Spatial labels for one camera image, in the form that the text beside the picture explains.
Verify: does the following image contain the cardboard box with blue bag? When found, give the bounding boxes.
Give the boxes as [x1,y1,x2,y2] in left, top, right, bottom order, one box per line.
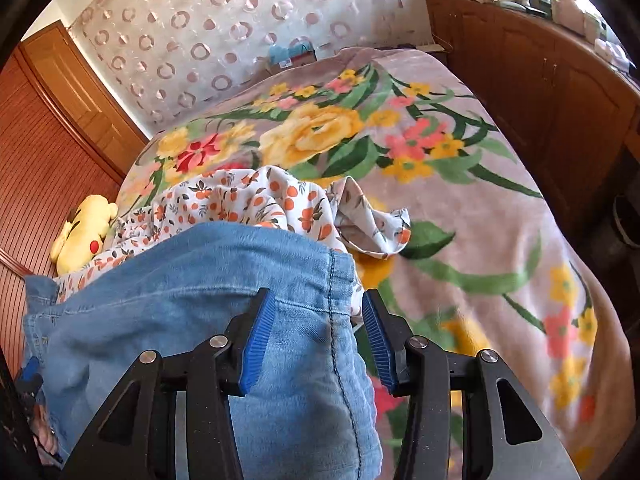
[265,42,319,77]

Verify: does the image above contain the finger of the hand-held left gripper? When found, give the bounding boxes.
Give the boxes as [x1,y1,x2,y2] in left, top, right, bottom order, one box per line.
[14,356,45,404]

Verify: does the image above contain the person's left hand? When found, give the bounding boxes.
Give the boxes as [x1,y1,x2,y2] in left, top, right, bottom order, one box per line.
[31,405,64,464]

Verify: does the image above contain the circle patterned wall cloth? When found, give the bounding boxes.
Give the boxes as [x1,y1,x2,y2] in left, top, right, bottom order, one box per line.
[70,0,432,134]

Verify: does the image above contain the floral blanket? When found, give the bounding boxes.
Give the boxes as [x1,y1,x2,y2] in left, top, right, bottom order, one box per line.
[120,46,637,477]

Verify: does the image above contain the orange print bed sheet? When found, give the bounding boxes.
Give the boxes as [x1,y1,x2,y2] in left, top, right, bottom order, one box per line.
[55,165,414,322]

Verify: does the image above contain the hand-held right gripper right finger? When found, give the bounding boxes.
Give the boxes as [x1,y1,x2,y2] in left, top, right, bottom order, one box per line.
[362,289,581,480]

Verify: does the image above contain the low wooden cabinet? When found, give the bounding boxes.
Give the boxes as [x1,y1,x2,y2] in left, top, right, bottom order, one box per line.
[424,0,640,242]

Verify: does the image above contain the yellow plush toy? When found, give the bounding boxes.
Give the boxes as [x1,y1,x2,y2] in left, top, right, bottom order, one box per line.
[50,195,120,277]

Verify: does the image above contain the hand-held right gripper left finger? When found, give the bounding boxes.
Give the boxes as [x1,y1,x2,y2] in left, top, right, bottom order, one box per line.
[62,288,277,480]

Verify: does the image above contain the slatted wooden wardrobe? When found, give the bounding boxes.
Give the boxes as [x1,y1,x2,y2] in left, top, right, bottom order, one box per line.
[0,20,151,361]

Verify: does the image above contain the white plastic jug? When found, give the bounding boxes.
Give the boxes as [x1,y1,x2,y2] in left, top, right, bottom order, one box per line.
[551,0,589,32]

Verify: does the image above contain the blue denim pants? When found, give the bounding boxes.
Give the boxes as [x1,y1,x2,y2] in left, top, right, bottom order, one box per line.
[21,222,387,480]

